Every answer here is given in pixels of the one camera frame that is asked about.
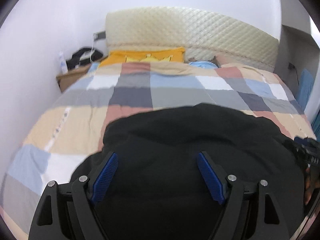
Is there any black wall socket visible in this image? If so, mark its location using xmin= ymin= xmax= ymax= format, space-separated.
xmin=93 ymin=31 xmax=106 ymax=41

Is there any person's right hand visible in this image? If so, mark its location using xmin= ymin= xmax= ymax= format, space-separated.
xmin=304 ymin=166 xmax=319 ymax=205

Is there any yellow pillow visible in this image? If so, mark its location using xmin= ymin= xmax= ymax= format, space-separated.
xmin=99 ymin=47 xmax=185 ymax=67

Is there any cream quilted headboard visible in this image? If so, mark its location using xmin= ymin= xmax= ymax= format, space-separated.
xmin=105 ymin=7 xmax=279 ymax=72

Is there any white charging cable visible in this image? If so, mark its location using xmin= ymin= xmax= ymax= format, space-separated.
xmin=88 ymin=33 xmax=98 ymax=63

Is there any black bag on nightstand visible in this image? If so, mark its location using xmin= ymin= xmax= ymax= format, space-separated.
xmin=66 ymin=47 xmax=103 ymax=70

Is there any colourful patchwork duvet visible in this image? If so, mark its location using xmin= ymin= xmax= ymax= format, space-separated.
xmin=1 ymin=62 xmax=314 ymax=239

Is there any pink pillow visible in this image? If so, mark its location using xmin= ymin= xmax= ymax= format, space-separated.
xmin=212 ymin=54 xmax=237 ymax=68

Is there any wooden bedside table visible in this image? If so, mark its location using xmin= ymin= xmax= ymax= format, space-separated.
xmin=56 ymin=61 xmax=101 ymax=93

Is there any black large garment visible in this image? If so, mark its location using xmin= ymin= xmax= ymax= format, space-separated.
xmin=71 ymin=103 xmax=304 ymax=239

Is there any light blue pillow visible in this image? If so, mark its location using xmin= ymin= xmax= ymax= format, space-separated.
xmin=189 ymin=61 xmax=218 ymax=69

